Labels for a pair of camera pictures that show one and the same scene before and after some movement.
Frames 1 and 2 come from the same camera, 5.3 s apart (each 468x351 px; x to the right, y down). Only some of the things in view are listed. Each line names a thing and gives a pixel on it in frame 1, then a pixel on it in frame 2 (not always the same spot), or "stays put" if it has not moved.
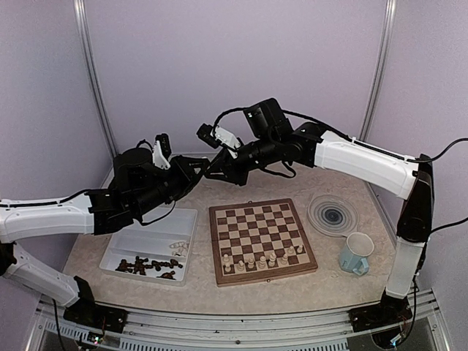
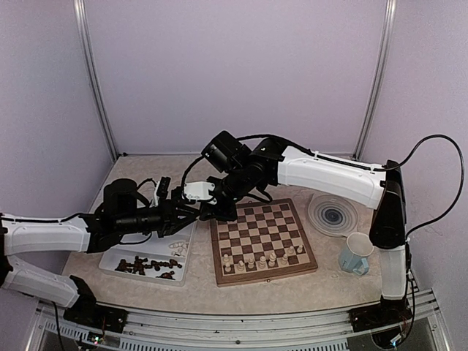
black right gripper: (235, 172) -> (226, 214)
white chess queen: (272, 260) stays put
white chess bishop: (226, 259) stays put
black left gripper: (183, 164) -> (169, 215)
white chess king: (262, 264) stays put
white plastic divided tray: (159, 252) stays put
